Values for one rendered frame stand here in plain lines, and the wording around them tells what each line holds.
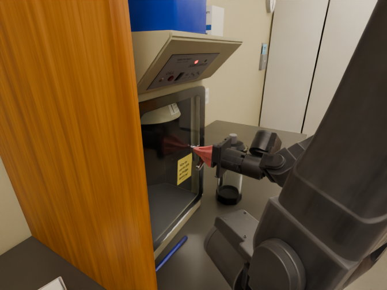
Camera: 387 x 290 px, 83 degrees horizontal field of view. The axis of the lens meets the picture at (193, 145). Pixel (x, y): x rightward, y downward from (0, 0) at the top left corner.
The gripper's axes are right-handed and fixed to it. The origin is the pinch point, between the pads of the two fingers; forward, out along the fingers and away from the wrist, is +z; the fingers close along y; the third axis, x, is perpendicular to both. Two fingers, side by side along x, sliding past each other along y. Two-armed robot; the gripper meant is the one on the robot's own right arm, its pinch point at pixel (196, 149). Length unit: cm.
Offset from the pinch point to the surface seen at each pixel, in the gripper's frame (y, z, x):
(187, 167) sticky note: -5.2, 1.4, 2.7
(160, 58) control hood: 26.2, -5.3, 21.1
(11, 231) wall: -26, 44, 37
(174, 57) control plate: 26.2, -5.4, 17.7
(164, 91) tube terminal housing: 18.1, 3.4, 9.5
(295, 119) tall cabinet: -74, 1, -287
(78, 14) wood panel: 31.5, -0.2, 30.3
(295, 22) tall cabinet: 51, 28, -288
